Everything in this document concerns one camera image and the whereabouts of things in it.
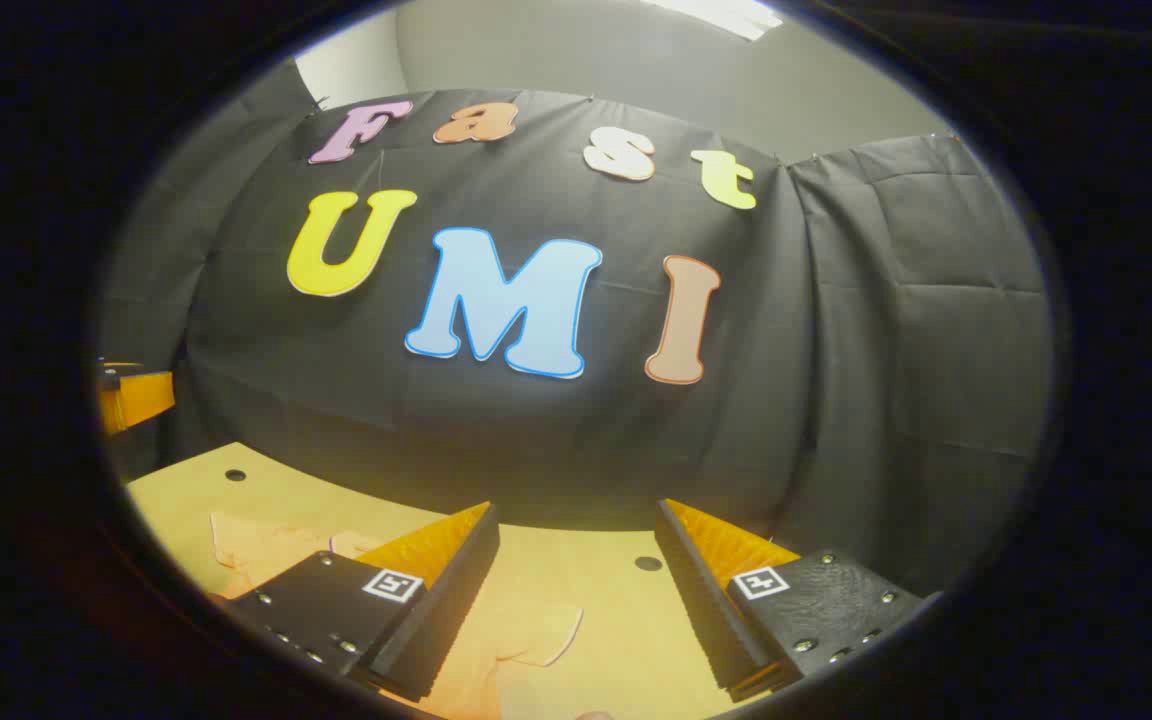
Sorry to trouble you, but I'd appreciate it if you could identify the orange T-shirt with striped collar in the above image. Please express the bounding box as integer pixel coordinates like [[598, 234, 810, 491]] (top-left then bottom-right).
[[208, 510, 587, 720]]

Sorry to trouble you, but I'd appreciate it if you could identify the black backdrop cloth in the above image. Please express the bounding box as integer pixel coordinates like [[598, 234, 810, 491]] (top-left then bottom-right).
[[96, 60, 1055, 601]]

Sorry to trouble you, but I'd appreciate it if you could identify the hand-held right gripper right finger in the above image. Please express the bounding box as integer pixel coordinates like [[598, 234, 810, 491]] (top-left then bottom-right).
[[653, 498, 942, 704]]

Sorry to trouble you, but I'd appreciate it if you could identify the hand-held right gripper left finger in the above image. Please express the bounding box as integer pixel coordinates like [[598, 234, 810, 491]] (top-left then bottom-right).
[[224, 500, 502, 703]]

